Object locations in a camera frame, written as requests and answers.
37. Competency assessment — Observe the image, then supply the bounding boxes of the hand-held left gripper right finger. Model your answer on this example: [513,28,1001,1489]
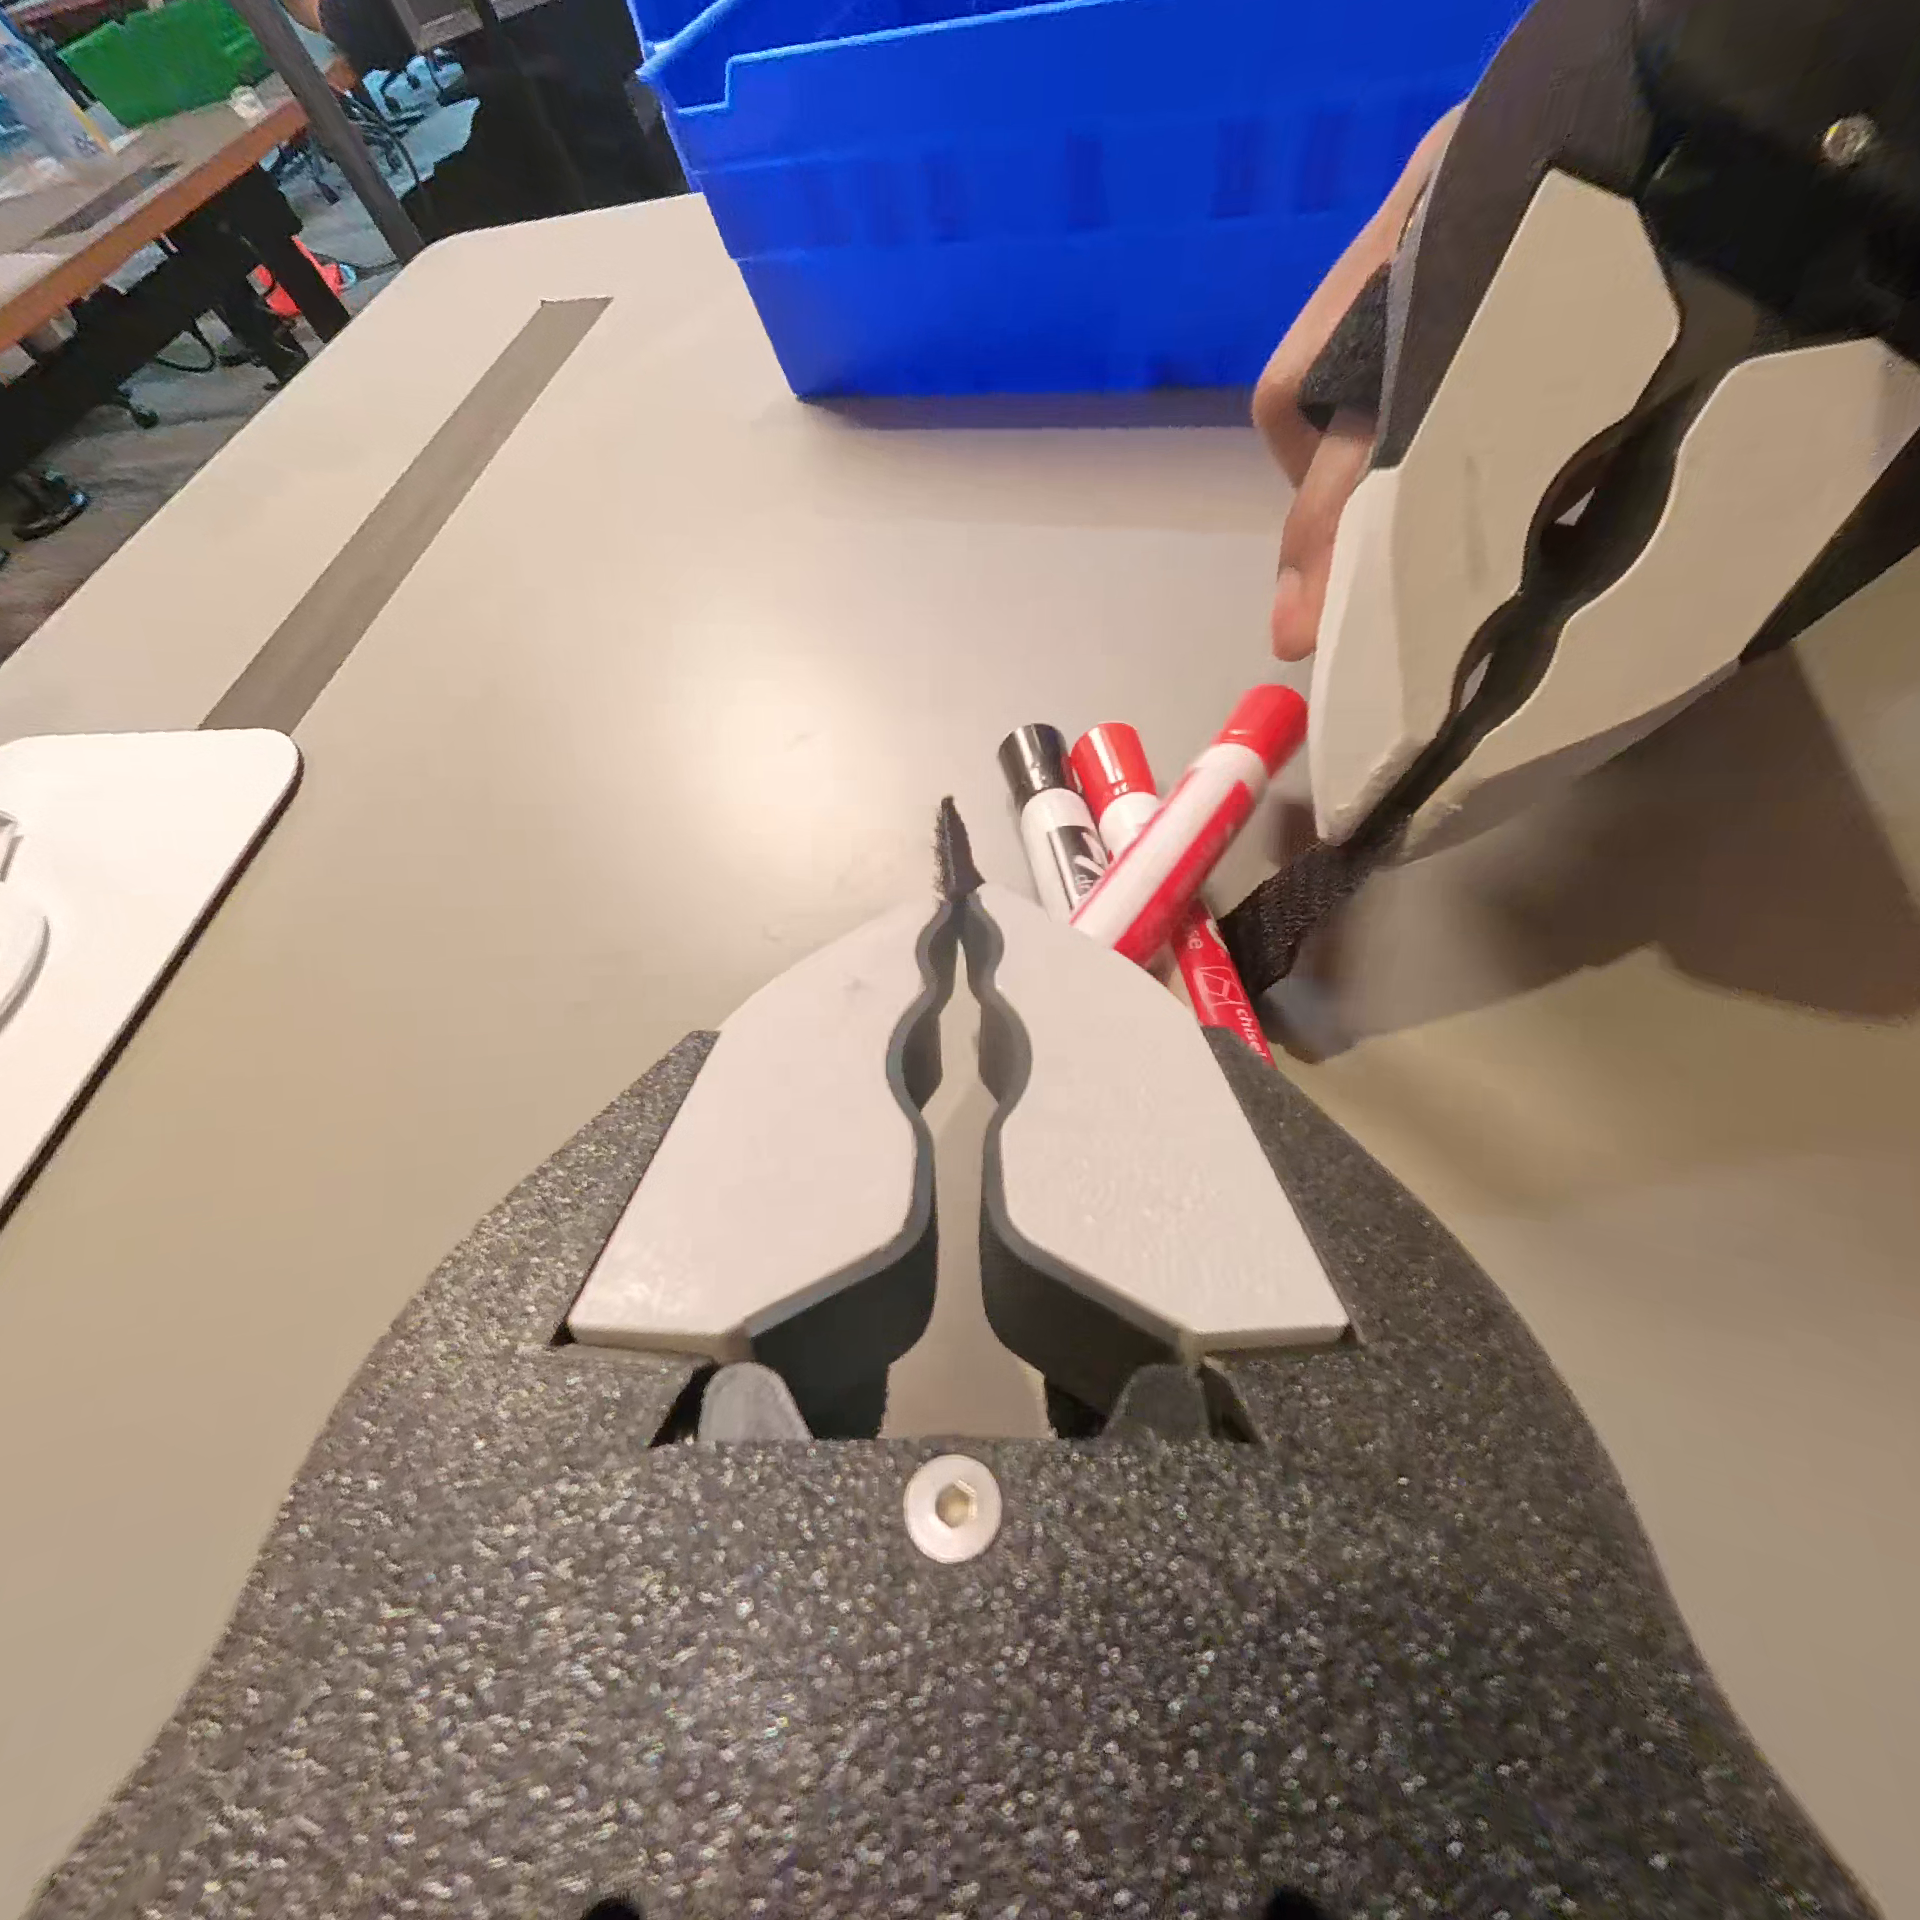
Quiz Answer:
[974,900,1356,1366]

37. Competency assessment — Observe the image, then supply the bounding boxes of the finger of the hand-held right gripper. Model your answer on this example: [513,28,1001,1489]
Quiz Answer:
[1405,332,1920,874]
[1310,166,1685,848]

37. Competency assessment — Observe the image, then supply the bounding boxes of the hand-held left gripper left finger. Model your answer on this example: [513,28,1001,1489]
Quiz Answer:
[564,900,950,1366]

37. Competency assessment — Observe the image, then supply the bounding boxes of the wide black velcro strap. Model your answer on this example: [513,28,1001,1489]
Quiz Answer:
[931,792,1413,1040]

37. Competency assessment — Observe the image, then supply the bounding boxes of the red dry erase marker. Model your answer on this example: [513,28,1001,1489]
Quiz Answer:
[1069,718,1279,1070]
[1069,680,1317,969]

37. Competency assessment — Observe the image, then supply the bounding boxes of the black dry erase marker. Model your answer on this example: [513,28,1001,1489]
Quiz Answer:
[997,725,1117,924]

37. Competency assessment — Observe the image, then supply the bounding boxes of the blue plastic bin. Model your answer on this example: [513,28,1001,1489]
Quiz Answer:
[631,0,1539,409]

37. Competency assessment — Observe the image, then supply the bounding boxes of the white stand base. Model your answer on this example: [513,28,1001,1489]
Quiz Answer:
[0,727,305,1221]

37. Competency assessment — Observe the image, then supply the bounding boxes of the wooden office table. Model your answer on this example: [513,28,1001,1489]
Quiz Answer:
[0,76,367,519]

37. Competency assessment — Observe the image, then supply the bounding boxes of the grey metal pole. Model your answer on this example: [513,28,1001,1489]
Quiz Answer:
[228,0,427,264]

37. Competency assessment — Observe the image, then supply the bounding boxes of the green plastic bin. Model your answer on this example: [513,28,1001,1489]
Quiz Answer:
[54,0,279,128]

